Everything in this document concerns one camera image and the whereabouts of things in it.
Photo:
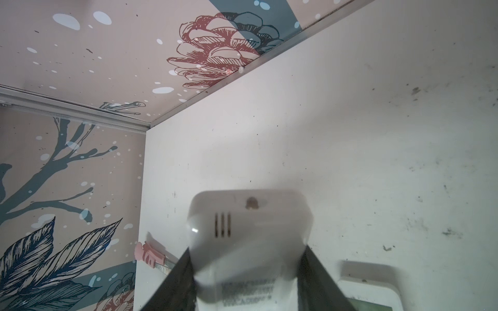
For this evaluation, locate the pink handled knife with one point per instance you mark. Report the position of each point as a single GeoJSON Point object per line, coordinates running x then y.
{"type": "Point", "coordinates": [150, 256]}

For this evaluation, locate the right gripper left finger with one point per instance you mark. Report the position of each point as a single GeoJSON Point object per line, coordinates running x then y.
{"type": "Point", "coordinates": [177, 292]}

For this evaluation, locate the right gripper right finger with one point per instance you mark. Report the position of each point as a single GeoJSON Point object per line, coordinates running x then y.
{"type": "Point", "coordinates": [317, 291]}

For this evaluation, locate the white remote control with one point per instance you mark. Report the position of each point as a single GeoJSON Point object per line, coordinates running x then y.
{"type": "Point", "coordinates": [245, 247]}
{"type": "Point", "coordinates": [365, 294]}

